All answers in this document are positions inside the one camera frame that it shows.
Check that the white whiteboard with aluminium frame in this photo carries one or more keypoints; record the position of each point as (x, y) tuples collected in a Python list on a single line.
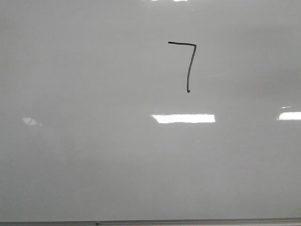
[(149, 109)]

